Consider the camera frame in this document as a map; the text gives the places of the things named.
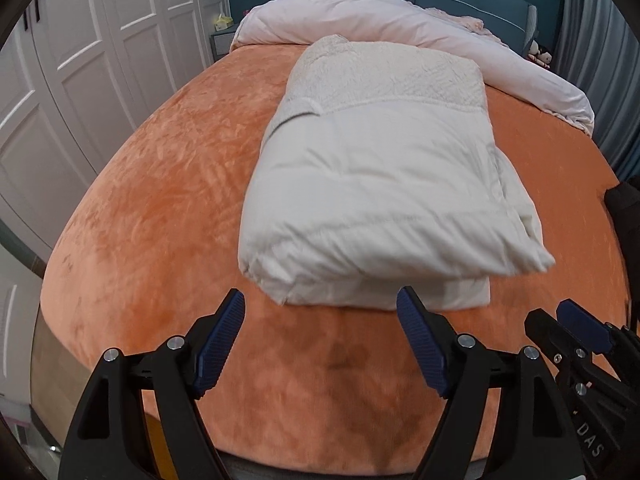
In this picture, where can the small plush toys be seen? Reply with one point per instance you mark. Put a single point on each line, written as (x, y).
(540, 52)

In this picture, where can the white blanket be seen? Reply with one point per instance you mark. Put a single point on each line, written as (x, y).
(380, 160)

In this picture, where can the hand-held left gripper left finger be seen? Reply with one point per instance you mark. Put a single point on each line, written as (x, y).
(220, 342)

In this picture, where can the orange velvet bed blanket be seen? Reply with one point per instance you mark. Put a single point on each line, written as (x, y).
(165, 170)

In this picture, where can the white panelled wardrobe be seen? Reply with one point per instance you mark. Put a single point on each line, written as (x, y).
(90, 60)

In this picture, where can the yellow tissue box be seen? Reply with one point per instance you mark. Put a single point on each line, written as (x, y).
(221, 21)

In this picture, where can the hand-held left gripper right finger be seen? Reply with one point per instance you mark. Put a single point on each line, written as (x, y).
(422, 342)

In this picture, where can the grey-blue curtain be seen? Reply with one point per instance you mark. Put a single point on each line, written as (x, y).
(600, 35)

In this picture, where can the grey nightstand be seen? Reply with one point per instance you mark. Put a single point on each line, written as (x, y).
(222, 42)

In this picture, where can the pale pink duvet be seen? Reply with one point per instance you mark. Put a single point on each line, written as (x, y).
(400, 20)

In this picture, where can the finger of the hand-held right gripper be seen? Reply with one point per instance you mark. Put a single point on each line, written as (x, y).
(582, 320)
(555, 335)

